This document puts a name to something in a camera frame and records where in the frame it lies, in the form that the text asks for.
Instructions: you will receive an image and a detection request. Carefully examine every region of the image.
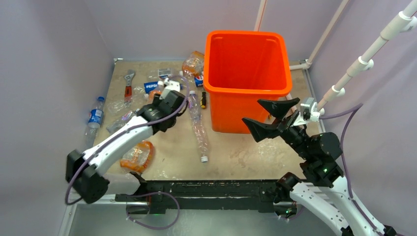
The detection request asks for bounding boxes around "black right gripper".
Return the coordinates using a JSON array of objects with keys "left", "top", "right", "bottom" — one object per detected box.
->
[{"left": 241, "top": 96, "right": 312, "bottom": 158}]

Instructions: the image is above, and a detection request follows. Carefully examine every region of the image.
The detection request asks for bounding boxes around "orange plastic bin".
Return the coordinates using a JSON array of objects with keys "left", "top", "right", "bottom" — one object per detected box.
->
[{"left": 203, "top": 30, "right": 293, "bottom": 134}]

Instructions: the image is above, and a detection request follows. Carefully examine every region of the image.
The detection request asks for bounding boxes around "large clear plastic bottle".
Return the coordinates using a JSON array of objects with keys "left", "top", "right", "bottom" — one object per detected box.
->
[{"left": 188, "top": 90, "right": 209, "bottom": 163}]

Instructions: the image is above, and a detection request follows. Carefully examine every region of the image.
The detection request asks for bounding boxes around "blue pepsi label bottle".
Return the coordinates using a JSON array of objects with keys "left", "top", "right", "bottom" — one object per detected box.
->
[{"left": 144, "top": 81, "right": 164, "bottom": 94}]

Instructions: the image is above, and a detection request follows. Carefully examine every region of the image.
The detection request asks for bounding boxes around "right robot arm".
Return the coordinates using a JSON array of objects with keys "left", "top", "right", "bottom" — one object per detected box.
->
[{"left": 242, "top": 97, "right": 396, "bottom": 236}]

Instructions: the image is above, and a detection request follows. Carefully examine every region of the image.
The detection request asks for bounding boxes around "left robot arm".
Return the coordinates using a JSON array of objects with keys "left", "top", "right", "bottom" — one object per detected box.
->
[{"left": 65, "top": 90, "right": 187, "bottom": 205}]

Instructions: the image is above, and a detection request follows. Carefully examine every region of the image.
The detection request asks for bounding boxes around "orange bottle behind bin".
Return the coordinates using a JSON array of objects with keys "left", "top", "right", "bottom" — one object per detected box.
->
[{"left": 182, "top": 51, "right": 205, "bottom": 77}]

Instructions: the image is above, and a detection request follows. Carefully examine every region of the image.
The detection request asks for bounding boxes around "yellow black screwdriver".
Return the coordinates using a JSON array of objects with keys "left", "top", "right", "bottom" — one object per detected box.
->
[{"left": 200, "top": 90, "right": 207, "bottom": 109}]

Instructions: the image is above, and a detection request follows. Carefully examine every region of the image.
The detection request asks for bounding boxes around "small label clear bottle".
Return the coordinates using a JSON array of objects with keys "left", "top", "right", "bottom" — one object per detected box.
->
[{"left": 156, "top": 68, "right": 175, "bottom": 80}]

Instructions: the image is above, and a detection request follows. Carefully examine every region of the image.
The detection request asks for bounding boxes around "crushed orange label bottle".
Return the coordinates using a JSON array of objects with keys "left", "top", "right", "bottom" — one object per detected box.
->
[{"left": 119, "top": 141, "right": 155, "bottom": 174}]

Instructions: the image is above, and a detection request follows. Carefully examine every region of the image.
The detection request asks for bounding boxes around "red adjustable wrench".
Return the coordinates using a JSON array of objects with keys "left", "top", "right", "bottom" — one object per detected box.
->
[{"left": 124, "top": 69, "right": 135, "bottom": 103}]

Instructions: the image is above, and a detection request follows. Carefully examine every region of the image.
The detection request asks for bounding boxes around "small clear white-cap bottle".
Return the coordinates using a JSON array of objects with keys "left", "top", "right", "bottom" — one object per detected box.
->
[{"left": 106, "top": 109, "right": 138, "bottom": 135}]

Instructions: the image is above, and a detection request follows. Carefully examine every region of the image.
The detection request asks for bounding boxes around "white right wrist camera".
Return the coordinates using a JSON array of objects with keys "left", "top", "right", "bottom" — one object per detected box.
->
[{"left": 293, "top": 97, "right": 325, "bottom": 126}]

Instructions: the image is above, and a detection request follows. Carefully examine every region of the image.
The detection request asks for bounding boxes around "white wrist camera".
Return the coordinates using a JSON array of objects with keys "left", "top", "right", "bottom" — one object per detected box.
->
[
  {"left": 158, "top": 78, "right": 181, "bottom": 99},
  {"left": 293, "top": 97, "right": 325, "bottom": 126}
]

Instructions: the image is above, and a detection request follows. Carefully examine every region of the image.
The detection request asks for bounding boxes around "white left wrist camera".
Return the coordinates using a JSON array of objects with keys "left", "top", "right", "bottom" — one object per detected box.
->
[{"left": 158, "top": 78, "right": 181, "bottom": 99}]

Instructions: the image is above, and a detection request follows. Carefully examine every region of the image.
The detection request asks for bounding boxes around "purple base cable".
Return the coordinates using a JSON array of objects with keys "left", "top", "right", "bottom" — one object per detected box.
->
[{"left": 125, "top": 191, "right": 182, "bottom": 231}]

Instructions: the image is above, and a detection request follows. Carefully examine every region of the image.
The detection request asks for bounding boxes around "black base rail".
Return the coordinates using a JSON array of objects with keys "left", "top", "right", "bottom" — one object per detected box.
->
[{"left": 115, "top": 178, "right": 299, "bottom": 218}]

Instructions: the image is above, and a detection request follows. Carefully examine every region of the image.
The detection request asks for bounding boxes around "white pvc pipe frame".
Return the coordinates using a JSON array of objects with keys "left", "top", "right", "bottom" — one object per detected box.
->
[{"left": 255, "top": 0, "right": 417, "bottom": 113}]

